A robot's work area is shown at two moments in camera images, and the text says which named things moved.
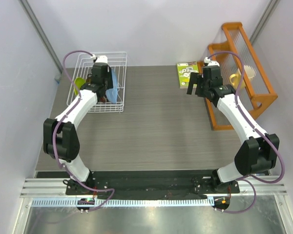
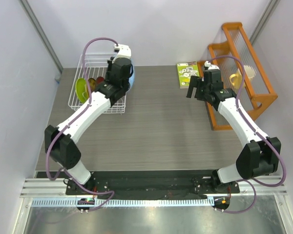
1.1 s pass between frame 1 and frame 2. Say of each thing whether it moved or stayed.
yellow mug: stayed
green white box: stayed
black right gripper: stayed
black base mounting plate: stayed
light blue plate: moved
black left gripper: moved
